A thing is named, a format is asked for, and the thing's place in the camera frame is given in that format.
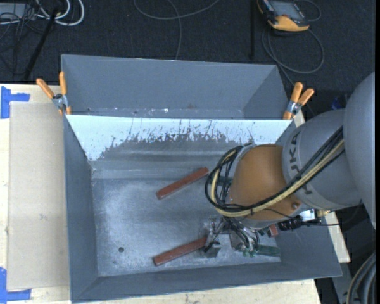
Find black cylinder on white bracket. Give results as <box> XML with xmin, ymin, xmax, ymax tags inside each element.
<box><xmin>277</xmin><ymin>210</ymin><xmax>324</xmax><ymax>232</ymax></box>

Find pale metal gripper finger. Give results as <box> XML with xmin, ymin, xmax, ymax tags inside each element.
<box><xmin>208</xmin><ymin>218</ymin><xmax>225</xmax><ymax>239</ymax></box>
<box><xmin>203</xmin><ymin>241</ymin><xmax>224</xmax><ymax>260</ymax></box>

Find grey metal bin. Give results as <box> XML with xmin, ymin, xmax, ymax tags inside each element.
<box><xmin>60</xmin><ymin>54</ymin><xmax>343</xmax><ymax>303</ymax></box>

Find dark green flat block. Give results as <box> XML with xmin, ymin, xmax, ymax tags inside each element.
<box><xmin>255</xmin><ymin>244</ymin><xmax>282</xmax><ymax>258</ymax></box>

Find pale wood flat board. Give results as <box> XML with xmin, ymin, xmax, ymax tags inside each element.
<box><xmin>6</xmin><ymin>101</ymin><xmax>71</xmax><ymax>293</ymax></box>

